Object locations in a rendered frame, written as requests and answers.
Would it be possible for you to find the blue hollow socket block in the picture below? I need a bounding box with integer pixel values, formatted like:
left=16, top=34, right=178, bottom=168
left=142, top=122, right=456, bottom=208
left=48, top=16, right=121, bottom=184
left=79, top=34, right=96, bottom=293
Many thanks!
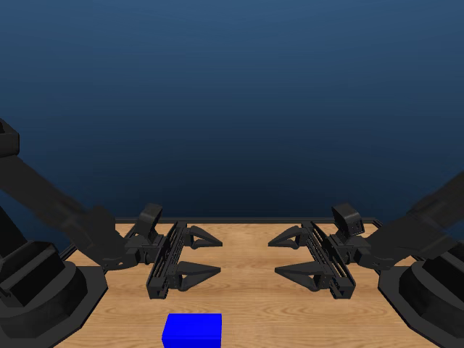
left=161, top=312, right=223, bottom=348

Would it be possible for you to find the black table frame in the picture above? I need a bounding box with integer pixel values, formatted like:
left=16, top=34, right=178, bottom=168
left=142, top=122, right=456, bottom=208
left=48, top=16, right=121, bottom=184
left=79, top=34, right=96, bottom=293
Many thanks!
left=59, top=216, right=385, bottom=262

